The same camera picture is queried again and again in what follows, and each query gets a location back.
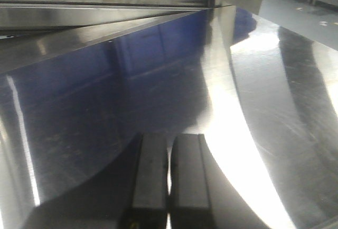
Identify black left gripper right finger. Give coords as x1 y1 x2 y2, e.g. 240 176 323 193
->
170 134 268 228

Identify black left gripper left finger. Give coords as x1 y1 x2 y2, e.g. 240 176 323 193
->
23 133 167 228

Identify stainless steel shelf rack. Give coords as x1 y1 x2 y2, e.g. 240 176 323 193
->
0 0 264 74

